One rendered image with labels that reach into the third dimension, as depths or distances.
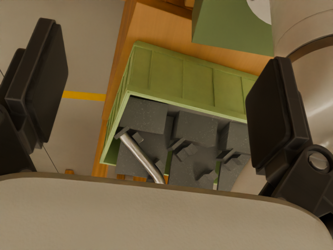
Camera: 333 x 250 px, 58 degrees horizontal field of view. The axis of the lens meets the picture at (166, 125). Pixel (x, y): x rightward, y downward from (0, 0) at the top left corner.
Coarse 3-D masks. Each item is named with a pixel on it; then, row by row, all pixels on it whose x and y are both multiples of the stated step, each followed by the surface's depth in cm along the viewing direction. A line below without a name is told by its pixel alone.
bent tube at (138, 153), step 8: (120, 136) 86; (128, 136) 87; (128, 144) 87; (136, 144) 87; (136, 152) 87; (144, 152) 88; (144, 160) 87; (152, 168) 88; (152, 176) 88; (160, 176) 88
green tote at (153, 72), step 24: (144, 48) 76; (144, 72) 72; (168, 72) 75; (192, 72) 78; (216, 72) 81; (240, 72) 84; (120, 96) 81; (144, 96) 69; (168, 96) 70; (192, 96) 73; (216, 96) 76; (240, 96) 79; (240, 120) 75; (168, 168) 107; (216, 168) 114
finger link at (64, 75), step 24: (48, 24) 11; (48, 48) 10; (24, 72) 10; (48, 72) 11; (0, 96) 10; (24, 96) 9; (48, 96) 11; (24, 120) 10; (48, 120) 11; (24, 144) 10
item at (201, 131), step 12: (180, 120) 91; (192, 120) 92; (204, 120) 94; (216, 120) 95; (180, 132) 91; (192, 132) 92; (204, 132) 93; (216, 132) 94; (180, 144) 96; (204, 144) 93; (216, 144) 99; (192, 156) 96; (204, 156) 97; (216, 156) 98; (180, 168) 95; (192, 168) 96; (204, 168) 97; (168, 180) 93; (180, 180) 94; (192, 180) 95
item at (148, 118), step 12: (132, 108) 86; (144, 108) 87; (156, 108) 88; (120, 120) 86; (132, 120) 86; (144, 120) 87; (156, 120) 88; (168, 120) 94; (132, 132) 92; (144, 132) 92; (156, 132) 88; (168, 132) 94; (120, 144) 91; (144, 144) 92; (156, 144) 93; (168, 144) 94; (120, 156) 91; (132, 156) 91; (156, 156) 93; (120, 168) 91; (132, 168) 91; (144, 168) 92
